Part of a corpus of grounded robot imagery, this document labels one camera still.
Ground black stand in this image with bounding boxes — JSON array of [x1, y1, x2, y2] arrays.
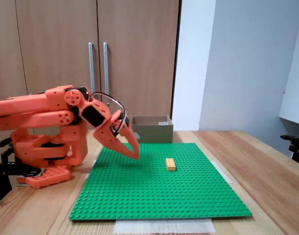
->
[[280, 85, 299, 167]]

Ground black table clamp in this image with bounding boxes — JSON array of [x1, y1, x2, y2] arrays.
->
[[0, 161, 42, 203]]

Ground black power cable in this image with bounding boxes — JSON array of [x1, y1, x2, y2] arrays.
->
[[0, 138, 15, 164]]

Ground gripper servo cable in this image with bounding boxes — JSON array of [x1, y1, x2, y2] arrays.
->
[[88, 92, 128, 130]]

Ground white board panel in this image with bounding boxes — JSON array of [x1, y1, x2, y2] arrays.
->
[[278, 0, 299, 126]]

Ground long masking tape strip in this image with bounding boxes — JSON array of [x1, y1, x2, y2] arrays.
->
[[114, 218, 216, 235]]

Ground yellow lego block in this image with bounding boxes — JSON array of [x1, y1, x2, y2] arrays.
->
[[165, 158, 177, 172]]

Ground brown wooden cabinet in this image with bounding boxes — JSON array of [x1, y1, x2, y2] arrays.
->
[[0, 0, 182, 147]]

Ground open cardboard box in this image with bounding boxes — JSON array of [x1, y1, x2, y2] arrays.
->
[[128, 115, 174, 144]]

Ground green lego baseplate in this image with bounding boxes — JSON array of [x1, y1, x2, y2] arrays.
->
[[68, 142, 252, 221]]

